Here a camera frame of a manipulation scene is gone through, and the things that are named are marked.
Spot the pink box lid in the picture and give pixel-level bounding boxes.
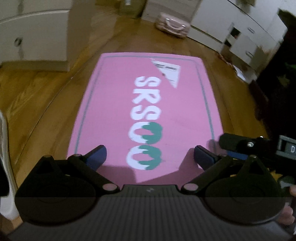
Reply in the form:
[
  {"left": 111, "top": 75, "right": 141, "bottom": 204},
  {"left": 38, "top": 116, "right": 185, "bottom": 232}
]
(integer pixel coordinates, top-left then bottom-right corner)
[{"left": 68, "top": 53, "right": 223, "bottom": 186}]

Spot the person hand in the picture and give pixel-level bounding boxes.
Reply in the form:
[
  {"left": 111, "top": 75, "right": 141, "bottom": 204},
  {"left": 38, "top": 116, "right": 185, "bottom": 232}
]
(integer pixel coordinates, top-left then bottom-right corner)
[{"left": 277, "top": 185, "right": 296, "bottom": 227}]

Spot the dark furniture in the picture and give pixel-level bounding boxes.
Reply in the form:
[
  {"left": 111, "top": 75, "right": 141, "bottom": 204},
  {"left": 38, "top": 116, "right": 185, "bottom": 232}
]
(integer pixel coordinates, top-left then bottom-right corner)
[{"left": 249, "top": 9, "right": 295, "bottom": 140}]

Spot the white paper on floor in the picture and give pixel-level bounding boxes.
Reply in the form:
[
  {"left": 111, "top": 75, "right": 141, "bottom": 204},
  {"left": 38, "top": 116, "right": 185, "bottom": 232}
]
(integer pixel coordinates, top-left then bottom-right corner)
[{"left": 233, "top": 65, "right": 257, "bottom": 84}]

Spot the white drawer cabinet left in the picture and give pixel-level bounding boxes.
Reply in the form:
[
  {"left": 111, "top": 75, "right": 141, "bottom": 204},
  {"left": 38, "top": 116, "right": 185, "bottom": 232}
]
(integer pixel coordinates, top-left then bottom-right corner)
[{"left": 1, "top": 1, "right": 95, "bottom": 71}]

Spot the pink small suitcase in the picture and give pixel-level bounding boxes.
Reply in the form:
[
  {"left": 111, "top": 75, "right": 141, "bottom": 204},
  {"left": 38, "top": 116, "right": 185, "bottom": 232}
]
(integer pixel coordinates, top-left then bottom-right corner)
[{"left": 154, "top": 13, "right": 190, "bottom": 39}]

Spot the cardboard box in corner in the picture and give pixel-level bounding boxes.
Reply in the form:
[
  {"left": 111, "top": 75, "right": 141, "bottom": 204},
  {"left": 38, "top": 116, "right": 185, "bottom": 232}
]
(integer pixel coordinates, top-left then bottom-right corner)
[{"left": 118, "top": 0, "right": 147, "bottom": 19}]

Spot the white cabinet right wall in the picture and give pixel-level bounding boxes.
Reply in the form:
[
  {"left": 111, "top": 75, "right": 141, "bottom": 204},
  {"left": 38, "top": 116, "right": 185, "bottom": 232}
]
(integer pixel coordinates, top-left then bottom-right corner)
[{"left": 188, "top": 1, "right": 287, "bottom": 71}]

